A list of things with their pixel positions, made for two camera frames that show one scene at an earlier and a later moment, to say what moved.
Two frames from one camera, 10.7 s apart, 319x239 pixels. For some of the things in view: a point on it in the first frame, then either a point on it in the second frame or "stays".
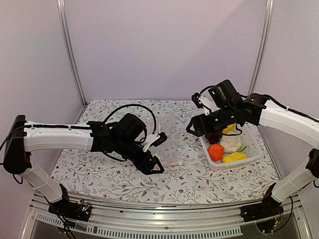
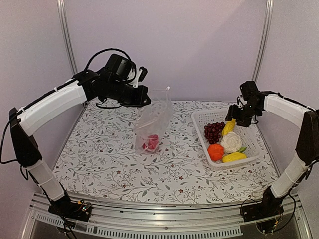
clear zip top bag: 170,151 to 152,120
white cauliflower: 231,143 stays
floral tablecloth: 95,176 stays
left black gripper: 146,170 to 139,101
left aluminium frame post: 65,27 stays
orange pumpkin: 216,151 stays
